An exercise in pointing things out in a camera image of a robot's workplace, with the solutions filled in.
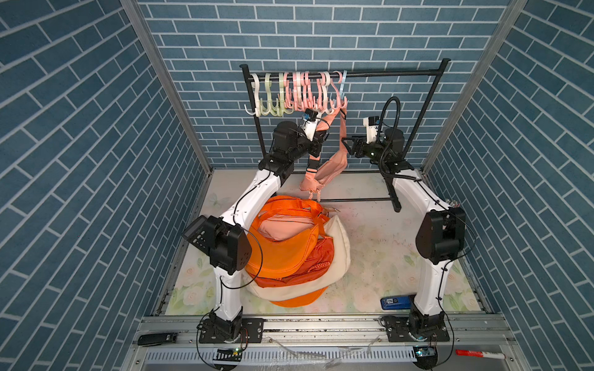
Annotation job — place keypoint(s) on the blue black stapler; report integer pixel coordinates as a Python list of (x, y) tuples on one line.
[(392, 303)]

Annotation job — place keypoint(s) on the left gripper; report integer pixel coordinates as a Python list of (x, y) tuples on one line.
[(313, 144)]

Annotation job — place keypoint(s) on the black remote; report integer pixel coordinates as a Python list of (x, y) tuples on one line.
[(157, 339)]

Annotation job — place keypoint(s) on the pink sling bag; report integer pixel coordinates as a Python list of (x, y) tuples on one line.
[(282, 227), (320, 175)]

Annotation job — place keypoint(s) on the orange sling bag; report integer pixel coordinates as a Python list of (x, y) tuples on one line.
[(300, 301), (279, 259)]

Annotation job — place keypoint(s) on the green plastic hook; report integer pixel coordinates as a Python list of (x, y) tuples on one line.
[(268, 106), (284, 100)]

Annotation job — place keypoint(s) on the light blue plastic hook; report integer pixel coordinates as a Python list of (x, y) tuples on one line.
[(341, 98)]

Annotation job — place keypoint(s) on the white plastic hook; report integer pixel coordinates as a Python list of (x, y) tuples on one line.
[(253, 87)]

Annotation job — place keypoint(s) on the dark orange mesh bag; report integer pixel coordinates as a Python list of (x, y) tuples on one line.
[(314, 266)]

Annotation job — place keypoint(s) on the black clothes rack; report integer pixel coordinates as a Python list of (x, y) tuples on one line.
[(436, 73)]

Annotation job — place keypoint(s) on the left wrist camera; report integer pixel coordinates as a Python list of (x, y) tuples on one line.
[(313, 123)]

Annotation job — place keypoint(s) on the red white marker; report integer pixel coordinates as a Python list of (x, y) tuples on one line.
[(481, 354)]

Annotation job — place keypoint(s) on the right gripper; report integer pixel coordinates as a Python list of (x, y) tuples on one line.
[(356, 146)]

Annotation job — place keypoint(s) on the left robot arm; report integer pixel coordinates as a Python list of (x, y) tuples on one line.
[(226, 239)]

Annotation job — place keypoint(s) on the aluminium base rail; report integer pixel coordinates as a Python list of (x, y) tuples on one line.
[(325, 342)]

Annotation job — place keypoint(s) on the black calculator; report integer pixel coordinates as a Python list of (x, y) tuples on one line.
[(199, 234)]

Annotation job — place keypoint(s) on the beige sling bag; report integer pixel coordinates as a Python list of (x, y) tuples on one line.
[(339, 267)]

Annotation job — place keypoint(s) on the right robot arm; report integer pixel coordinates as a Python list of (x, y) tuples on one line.
[(439, 229)]

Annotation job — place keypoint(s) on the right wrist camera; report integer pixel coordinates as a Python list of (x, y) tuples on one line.
[(371, 125)]

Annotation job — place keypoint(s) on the pink pen cup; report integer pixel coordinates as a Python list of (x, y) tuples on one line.
[(454, 204)]

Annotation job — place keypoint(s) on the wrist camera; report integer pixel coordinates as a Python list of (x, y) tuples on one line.
[(313, 123), (371, 125)]

